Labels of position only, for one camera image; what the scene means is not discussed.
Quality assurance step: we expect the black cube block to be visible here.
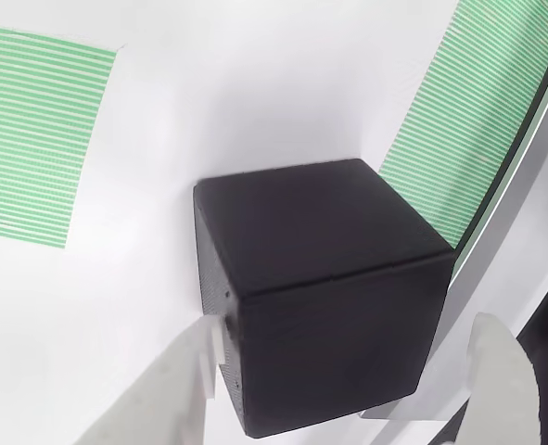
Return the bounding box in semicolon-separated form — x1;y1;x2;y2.
192;158;455;440

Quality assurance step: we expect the green striped tape square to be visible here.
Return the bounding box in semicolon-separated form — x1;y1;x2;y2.
0;25;118;252

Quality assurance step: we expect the green tape strip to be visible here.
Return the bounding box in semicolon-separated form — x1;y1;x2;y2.
377;0;548;248

